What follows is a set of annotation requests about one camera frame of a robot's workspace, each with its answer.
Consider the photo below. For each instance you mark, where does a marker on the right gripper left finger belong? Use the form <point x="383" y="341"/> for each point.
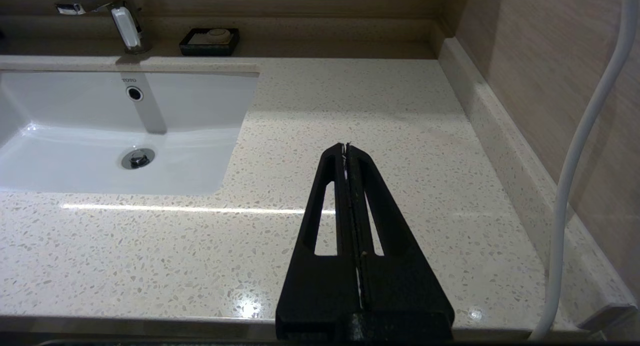
<point x="327" y="286"/>

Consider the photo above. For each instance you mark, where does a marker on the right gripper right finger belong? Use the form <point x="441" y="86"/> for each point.
<point x="400" y="286"/>

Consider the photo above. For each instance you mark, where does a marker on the chrome sink drain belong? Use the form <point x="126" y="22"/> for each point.
<point x="137" y="158"/>

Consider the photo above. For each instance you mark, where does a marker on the black soap dish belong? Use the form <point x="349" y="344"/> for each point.
<point x="200" y="48"/>

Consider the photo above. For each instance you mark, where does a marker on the sink overflow hole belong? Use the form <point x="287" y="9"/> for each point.
<point x="134" y="93"/>

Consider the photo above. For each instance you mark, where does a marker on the round beige soap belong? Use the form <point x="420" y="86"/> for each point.
<point x="219" y="34"/>

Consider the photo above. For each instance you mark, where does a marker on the white sink basin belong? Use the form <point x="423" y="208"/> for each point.
<point x="75" y="156"/>

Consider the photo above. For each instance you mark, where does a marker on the chrome faucet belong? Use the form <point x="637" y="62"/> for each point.
<point x="127" y="28"/>

